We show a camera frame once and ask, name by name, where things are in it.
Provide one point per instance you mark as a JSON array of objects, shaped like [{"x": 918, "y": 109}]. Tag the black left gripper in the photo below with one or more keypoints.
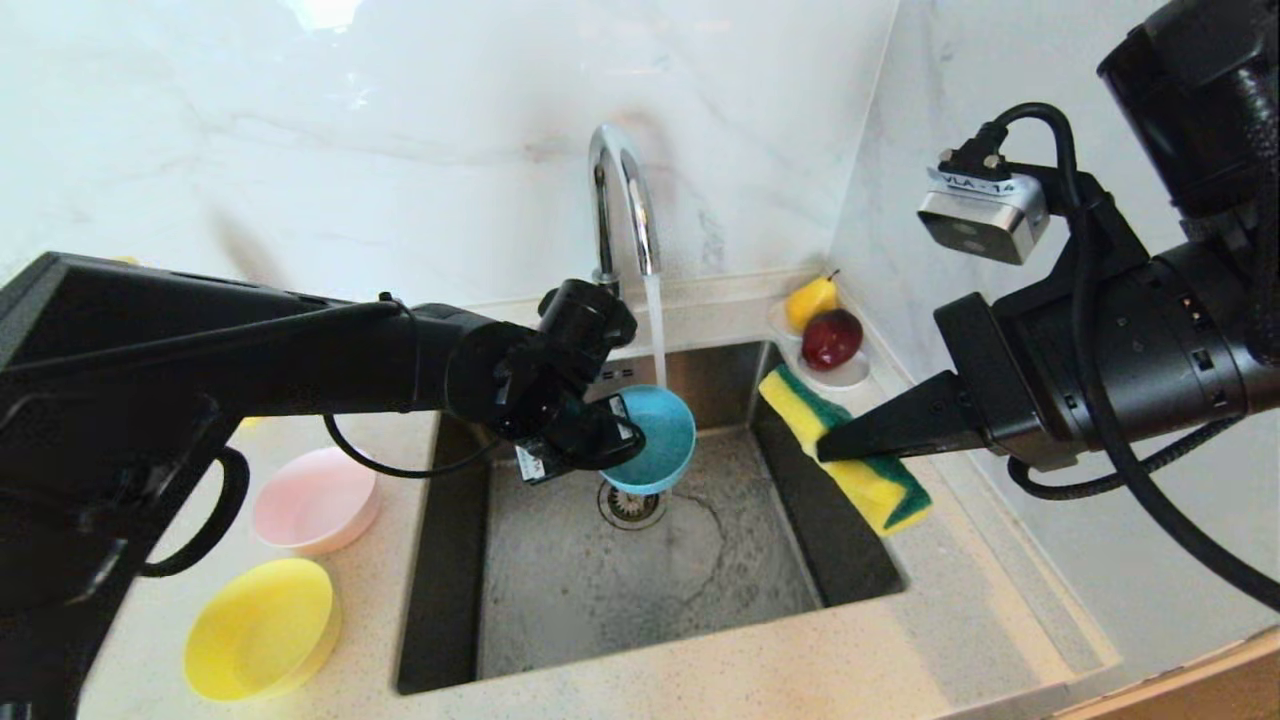
[{"x": 545, "y": 420}]

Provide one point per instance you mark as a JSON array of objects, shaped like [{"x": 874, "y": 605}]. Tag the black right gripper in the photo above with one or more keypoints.
[{"x": 1010, "y": 390}]

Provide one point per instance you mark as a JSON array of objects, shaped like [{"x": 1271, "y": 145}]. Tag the blue plastic bowl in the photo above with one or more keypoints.
[{"x": 660, "y": 440}]

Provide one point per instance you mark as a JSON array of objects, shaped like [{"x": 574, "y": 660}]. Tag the green and yellow sponge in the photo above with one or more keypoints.
[{"x": 880, "y": 490}]

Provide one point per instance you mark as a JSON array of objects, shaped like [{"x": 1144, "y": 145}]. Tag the chrome gooseneck faucet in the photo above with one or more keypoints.
[{"x": 640, "y": 200}]

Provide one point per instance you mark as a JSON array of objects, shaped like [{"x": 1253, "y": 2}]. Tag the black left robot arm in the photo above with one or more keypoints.
[{"x": 200, "y": 370}]

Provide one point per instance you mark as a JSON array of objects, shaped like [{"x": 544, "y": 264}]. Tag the metal sink drain strainer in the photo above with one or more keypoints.
[{"x": 630, "y": 505}]

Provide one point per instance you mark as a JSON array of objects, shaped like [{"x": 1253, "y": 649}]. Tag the stainless steel sink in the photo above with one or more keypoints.
[{"x": 620, "y": 600}]

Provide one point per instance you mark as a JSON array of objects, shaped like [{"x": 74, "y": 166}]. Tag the small white dish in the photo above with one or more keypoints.
[{"x": 847, "y": 378}]

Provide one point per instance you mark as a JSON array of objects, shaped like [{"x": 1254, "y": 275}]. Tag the red apple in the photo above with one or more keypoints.
[{"x": 832, "y": 340}]

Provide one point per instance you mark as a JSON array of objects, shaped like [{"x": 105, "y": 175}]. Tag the yellow pear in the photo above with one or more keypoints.
[{"x": 810, "y": 303}]

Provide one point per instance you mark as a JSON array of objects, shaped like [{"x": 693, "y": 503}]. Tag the pink plastic bowl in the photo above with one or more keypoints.
[{"x": 315, "y": 505}]

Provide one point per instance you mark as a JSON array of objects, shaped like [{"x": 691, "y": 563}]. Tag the yellow plastic bowl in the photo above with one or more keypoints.
[{"x": 262, "y": 632}]

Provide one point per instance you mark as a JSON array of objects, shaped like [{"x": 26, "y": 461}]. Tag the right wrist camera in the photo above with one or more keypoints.
[{"x": 985, "y": 220}]

